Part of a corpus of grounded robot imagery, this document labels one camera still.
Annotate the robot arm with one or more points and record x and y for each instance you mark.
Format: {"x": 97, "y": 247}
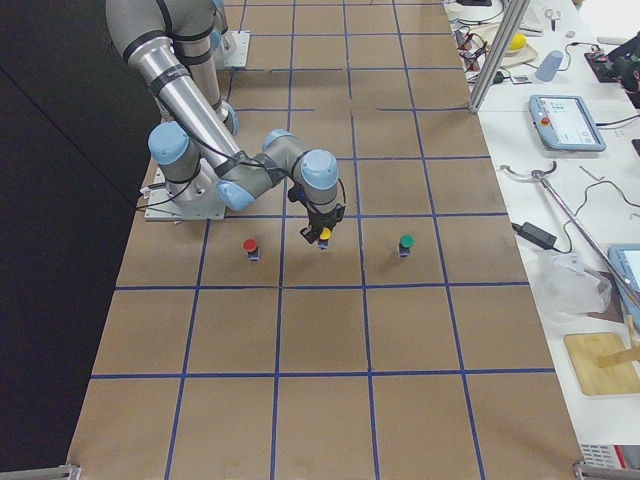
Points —
{"x": 172, "y": 45}

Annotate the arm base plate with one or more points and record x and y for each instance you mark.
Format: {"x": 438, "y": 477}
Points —
{"x": 199, "y": 202}
{"x": 234, "y": 49}

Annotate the blue plastic cup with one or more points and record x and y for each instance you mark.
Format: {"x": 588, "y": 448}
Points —
{"x": 549, "y": 66}

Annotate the green push button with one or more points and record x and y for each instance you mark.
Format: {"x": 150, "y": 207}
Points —
{"x": 405, "y": 244}

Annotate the teach pendant tablet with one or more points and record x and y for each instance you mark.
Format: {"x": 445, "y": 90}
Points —
{"x": 564, "y": 123}

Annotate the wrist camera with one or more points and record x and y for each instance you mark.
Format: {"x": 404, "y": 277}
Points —
{"x": 296, "y": 194}

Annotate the black power adapter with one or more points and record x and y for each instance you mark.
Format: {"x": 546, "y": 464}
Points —
{"x": 535, "y": 235}

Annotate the metal crutch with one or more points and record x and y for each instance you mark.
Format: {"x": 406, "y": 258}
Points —
{"x": 541, "y": 177}

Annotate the yellow lemon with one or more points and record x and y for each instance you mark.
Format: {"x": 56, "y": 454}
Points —
{"x": 517, "y": 43}

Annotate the clear plastic bag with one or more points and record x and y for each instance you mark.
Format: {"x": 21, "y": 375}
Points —
{"x": 566, "y": 285}

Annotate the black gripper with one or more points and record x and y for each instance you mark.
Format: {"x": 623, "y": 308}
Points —
{"x": 318, "y": 219}

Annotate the yellow push button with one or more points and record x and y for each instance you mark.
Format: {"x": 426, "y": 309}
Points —
{"x": 324, "y": 238}

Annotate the red push button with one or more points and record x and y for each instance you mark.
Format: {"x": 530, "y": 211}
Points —
{"x": 252, "y": 249}

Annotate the wooden board stand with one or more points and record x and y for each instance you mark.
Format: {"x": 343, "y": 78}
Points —
{"x": 602, "y": 363}

